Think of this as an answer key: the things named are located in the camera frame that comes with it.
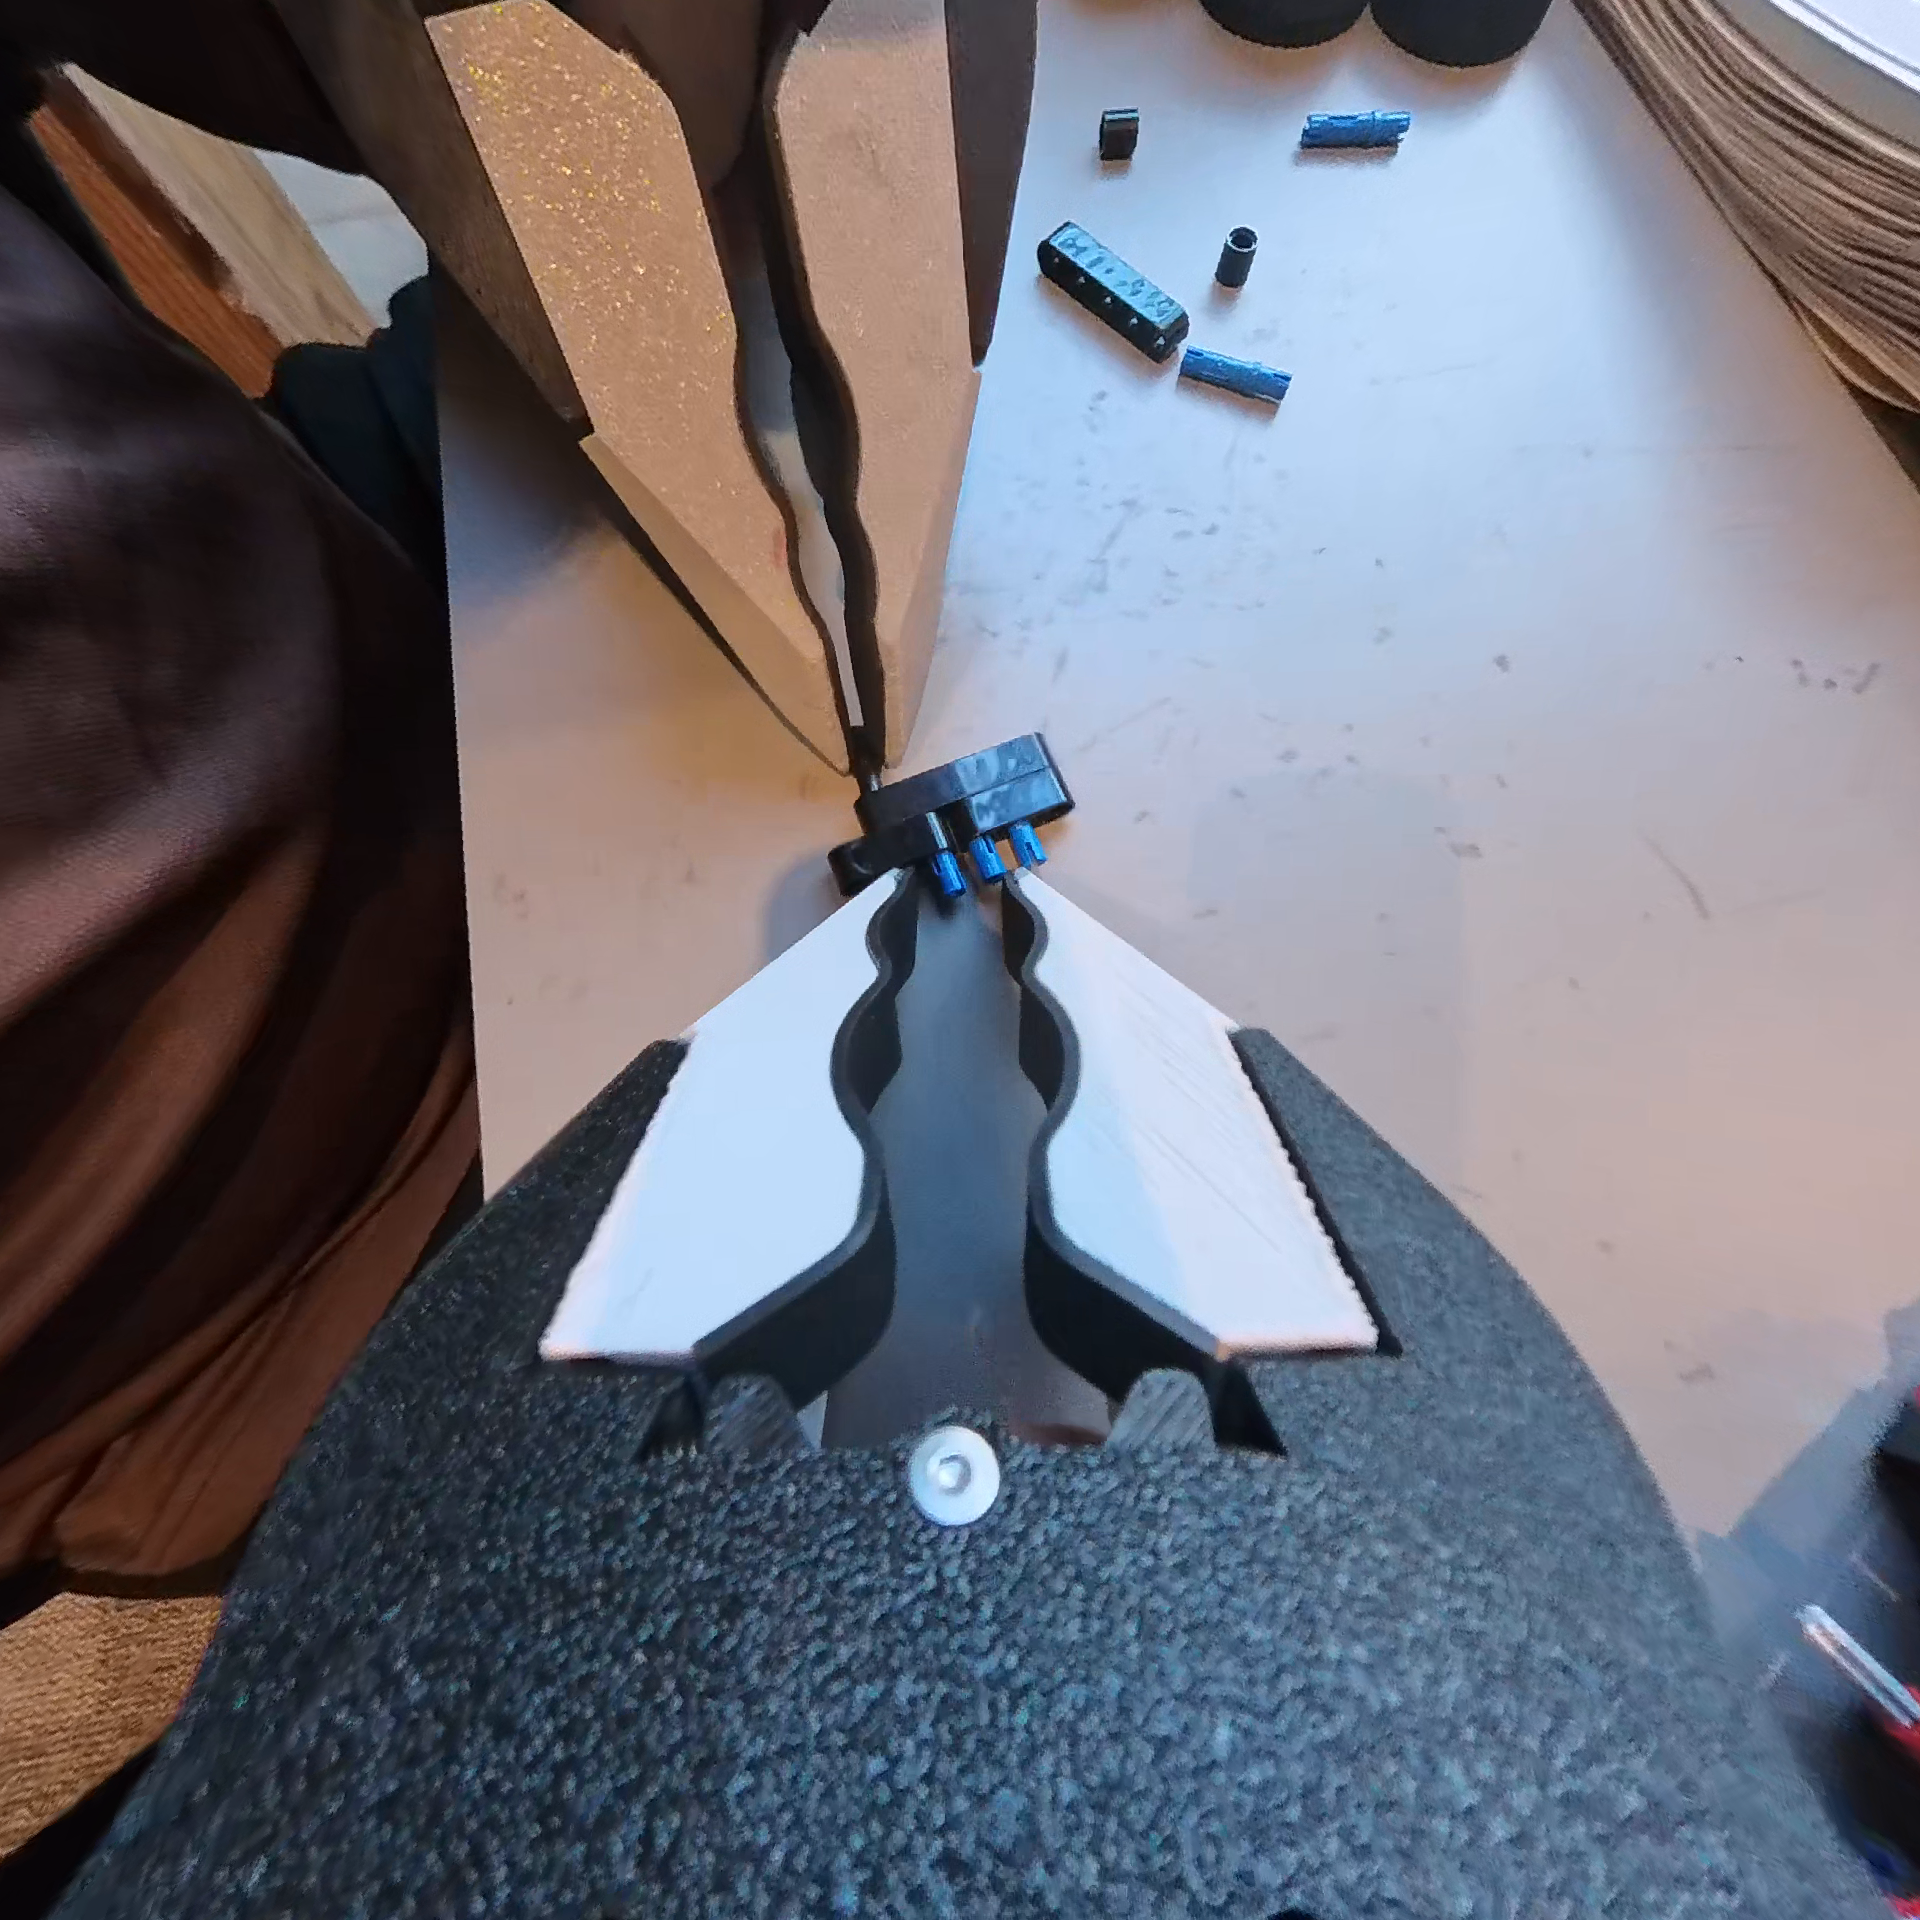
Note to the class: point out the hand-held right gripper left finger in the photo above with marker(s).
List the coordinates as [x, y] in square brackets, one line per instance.
[704, 1197]

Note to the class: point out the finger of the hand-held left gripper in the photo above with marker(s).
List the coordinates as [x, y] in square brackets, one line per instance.
[602, 223]
[886, 223]

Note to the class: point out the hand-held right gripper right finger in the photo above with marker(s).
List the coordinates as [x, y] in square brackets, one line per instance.
[1199, 1189]

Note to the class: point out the tiny black brick connector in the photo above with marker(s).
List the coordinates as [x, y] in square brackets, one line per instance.
[1114, 130]

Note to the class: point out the small black brick beam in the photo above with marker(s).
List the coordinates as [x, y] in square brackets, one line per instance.
[860, 862]

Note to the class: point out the short black brick beam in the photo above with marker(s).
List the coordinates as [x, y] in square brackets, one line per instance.
[1024, 812]

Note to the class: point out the black brick pin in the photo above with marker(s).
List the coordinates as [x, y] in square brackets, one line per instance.
[867, 766]

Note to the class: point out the long black brick beam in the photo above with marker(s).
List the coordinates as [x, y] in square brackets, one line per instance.
[957, 774]

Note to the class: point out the white desk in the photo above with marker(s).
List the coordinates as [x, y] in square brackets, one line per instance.
[1425, 748]

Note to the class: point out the black brick beam with holes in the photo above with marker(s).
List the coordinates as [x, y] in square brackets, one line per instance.
[1111, 298]

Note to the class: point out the person's black trousers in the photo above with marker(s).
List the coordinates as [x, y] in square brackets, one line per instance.
[362, 435]

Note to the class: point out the black brick bush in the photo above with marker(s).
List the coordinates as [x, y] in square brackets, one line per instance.
[1242, 255]

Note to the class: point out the person's brown sweater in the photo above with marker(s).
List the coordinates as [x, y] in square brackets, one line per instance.
[179, 903]

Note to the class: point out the red white blue toy car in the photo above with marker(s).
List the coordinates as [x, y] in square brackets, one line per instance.
[1880, 1681]

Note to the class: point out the open instruction booklet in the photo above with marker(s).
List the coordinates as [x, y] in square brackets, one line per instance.
[1770, 175]

